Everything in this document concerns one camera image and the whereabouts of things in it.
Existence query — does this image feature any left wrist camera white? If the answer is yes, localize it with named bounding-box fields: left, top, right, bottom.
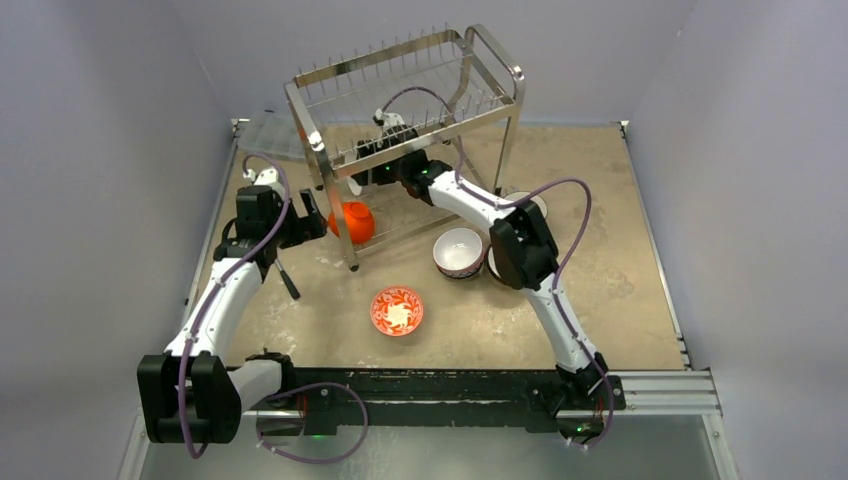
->
left=242, top=167, right=287, bottom=199

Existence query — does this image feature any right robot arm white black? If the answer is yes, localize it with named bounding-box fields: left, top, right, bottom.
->
left=377, top=145, right=615, bottom=407

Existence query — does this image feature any white bowl brown outside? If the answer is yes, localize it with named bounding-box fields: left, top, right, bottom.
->
left=485, top=245, right=512, bottom=288

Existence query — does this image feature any stainless steel dish rack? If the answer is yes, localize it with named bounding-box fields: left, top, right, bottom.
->
left=284, top=24, right=526, bottom=271

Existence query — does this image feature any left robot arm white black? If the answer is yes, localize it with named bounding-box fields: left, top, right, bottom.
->
left=137, top=186, right=327, bottom=448

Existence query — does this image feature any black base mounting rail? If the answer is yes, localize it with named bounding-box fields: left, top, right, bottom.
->
left=137, top=367, right=722, bottom=439

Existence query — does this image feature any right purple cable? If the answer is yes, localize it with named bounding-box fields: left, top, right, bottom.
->
left=380, top=86, right=615, bottom=452

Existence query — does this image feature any white bowl red patterned outside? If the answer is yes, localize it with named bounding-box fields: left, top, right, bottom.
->
left=432, top=228, right=484, bottom=279

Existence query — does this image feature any white bowl teal outside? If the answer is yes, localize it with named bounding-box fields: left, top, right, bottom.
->
left=503, top=191, right=548, bottom=218

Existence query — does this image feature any orange white floral bowl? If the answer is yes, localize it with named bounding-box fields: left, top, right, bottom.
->
left=370, top=286, right=424, bottom=337

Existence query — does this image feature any black hammer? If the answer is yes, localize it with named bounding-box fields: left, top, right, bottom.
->
left=275, top=259, right=301, bottom=300

